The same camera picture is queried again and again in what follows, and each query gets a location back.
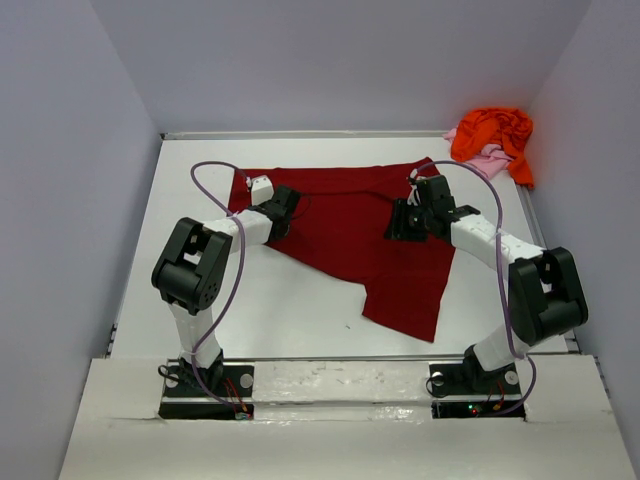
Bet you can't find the dark red t-shirt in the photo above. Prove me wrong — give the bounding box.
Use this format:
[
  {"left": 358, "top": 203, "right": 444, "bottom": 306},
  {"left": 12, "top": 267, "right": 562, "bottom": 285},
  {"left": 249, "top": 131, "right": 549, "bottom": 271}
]
[{"left": 228, "top": 163, "right": 455, "bottom": 342}]

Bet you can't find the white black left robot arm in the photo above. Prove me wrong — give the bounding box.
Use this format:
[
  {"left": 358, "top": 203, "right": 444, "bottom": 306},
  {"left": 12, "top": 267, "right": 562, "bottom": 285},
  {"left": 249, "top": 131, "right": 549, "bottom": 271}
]
[{"left": 151, "top": 185, "right": 302, "bottom": 392}]

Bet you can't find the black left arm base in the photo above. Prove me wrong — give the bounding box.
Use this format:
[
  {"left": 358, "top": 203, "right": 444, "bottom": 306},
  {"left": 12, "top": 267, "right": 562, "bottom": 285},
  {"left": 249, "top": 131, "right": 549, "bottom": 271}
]
[{"left": 157, "top": 362, "right": 255, "bottom": 421}]

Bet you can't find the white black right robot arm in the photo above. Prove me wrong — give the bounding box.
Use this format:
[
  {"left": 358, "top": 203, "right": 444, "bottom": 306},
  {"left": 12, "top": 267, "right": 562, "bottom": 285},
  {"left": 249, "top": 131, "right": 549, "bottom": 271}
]
[{"left": 385, "top": 174, "right": 588, "bottom": 398}]

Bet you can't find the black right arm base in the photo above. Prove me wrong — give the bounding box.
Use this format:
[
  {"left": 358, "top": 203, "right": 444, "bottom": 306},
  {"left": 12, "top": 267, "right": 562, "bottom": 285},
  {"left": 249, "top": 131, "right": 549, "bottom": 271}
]
[{"left": 425, "top": 362, "right": 526, "bottom": 420}]

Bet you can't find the pink t-shirt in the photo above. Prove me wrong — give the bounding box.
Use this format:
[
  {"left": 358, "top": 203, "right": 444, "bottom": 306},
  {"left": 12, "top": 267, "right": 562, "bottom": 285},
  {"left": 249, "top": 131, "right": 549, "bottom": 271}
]
[{"left": 458, "top": 142, "right": 514, "bottom": 180}]

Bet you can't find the orange t-shirt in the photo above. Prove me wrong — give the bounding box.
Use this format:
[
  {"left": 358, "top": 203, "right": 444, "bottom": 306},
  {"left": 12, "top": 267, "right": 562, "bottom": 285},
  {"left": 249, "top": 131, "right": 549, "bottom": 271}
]
[{"left": 443, "top": 107, "right": 535, "bottom": 189}]

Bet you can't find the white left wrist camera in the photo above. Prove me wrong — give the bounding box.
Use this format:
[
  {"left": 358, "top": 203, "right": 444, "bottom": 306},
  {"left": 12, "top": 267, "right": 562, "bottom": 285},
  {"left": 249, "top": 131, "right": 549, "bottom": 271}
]
[{"left": 248, "top": 175, "right": 274, "bottom": 206}]

